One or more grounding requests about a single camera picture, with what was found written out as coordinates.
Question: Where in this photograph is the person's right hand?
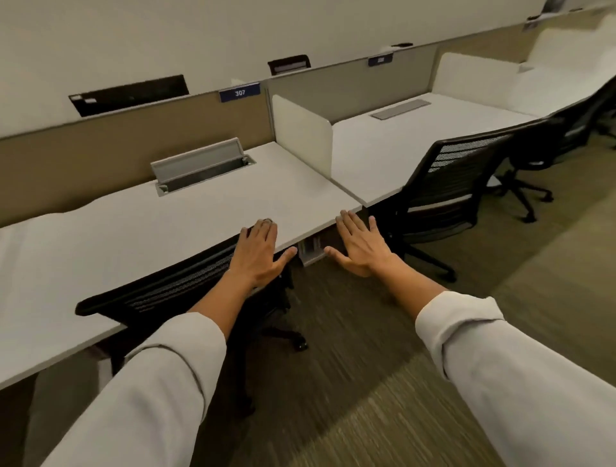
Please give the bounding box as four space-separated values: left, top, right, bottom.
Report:
323 209 403 278

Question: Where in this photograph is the person's left hand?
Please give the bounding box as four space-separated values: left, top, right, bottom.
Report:
228 217 298 289

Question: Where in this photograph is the person's left forearm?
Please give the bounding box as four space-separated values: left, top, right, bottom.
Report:
40 269 253 467

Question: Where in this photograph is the person's right forearm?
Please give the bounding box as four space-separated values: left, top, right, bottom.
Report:
384 259 616 467

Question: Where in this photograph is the white desk side divider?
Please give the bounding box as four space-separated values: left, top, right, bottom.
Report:
432 51 535 114
271 94 334 180
525 26 608 73

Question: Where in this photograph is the grey fabric partition panel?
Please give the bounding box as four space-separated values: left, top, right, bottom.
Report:
264 46 439 124

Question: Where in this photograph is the black computer monitor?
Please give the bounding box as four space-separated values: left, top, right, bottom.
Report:
69 74 189 118

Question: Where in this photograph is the tan fabric partition panel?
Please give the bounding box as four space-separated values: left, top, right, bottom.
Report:
0 89 273 227
435 21 545 64

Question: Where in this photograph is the grey desk cable hatch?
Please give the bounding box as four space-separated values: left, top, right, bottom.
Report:
370 99 432 121
150 137 256 197

